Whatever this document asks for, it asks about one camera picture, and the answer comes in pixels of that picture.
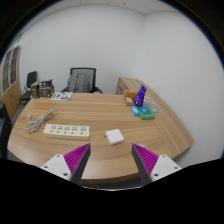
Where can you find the wooden side cabinet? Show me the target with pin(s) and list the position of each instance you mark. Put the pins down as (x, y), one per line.
(125, 85)

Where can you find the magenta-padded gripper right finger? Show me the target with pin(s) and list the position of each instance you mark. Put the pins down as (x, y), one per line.
(160, 165)

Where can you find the cream power strip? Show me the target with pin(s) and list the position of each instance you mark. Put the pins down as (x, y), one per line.
(66, 131)

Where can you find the small dark cardboard box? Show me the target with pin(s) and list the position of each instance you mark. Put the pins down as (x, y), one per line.
(35, 90)

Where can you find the green box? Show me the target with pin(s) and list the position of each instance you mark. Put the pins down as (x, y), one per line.
(146, 113)

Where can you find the small tan box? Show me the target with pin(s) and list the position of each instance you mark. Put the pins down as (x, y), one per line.
(129, 101)

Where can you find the black armchair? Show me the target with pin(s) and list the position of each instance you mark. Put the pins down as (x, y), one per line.
(4, 130)

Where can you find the white printed leaflet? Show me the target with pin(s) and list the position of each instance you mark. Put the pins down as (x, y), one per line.
(61, 96)

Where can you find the wooden shelf unit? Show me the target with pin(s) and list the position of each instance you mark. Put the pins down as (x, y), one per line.
(11, 96)

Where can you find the clear plastic packaging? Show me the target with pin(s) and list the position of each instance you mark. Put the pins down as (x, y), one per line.
(151, 103)

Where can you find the small black chair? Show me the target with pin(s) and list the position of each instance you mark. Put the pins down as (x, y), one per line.
(31, 78)

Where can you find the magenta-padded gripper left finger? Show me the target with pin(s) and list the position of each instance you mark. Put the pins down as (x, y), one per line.
(61, 164)

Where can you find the white charger block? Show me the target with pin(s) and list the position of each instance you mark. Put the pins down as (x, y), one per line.
(114, 136)

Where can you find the purple standing card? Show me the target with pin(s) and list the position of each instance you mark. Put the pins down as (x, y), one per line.
(140, 96)

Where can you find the orange flat box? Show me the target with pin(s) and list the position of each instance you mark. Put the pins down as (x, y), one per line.
(129, 94)

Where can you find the black mesh office chair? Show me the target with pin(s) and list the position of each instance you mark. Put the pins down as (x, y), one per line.
(93, 71)

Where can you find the small blue box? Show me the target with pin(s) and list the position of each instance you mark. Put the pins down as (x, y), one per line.
(134, 111)

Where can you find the grey round desk grommet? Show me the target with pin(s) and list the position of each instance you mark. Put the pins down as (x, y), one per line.
(142, 145)

